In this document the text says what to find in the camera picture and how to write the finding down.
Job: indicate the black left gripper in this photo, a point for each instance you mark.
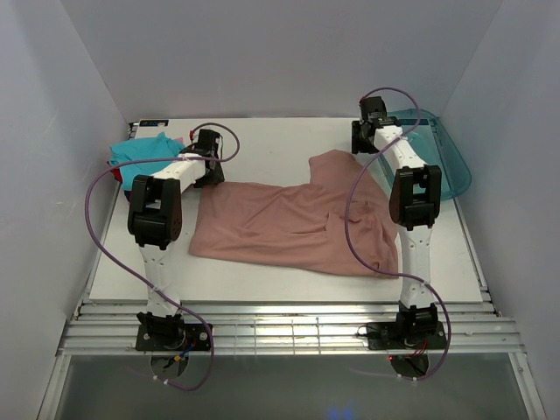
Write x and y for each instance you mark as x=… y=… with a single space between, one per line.
x=214 y=176

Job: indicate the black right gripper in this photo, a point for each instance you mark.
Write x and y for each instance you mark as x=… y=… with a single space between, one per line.
x=358 y=141

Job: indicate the dusty pink t shirt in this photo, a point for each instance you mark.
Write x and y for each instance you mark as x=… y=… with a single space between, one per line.
x=338 y=223

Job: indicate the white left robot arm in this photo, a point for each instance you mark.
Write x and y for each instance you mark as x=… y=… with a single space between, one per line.
x=155 y=220

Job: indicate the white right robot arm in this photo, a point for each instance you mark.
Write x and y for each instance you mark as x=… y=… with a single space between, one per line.
x=414 y=205

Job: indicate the turquoise folded t shirt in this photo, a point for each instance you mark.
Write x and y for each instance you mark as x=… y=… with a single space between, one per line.
x=158 y=146

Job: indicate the teal transparent plastic bin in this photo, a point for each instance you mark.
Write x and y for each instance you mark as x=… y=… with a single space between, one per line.
x=414 y=138

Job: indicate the black blue corner label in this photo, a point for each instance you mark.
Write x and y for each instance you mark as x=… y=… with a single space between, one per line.
x=154 y=123

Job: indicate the red folded t shirt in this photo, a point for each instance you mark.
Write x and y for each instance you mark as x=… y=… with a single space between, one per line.
x=115 y=170

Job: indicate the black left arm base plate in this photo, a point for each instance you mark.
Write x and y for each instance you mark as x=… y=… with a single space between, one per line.
x=193 y=336

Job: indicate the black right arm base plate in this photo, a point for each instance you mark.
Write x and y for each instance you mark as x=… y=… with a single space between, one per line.
x=390 y=336

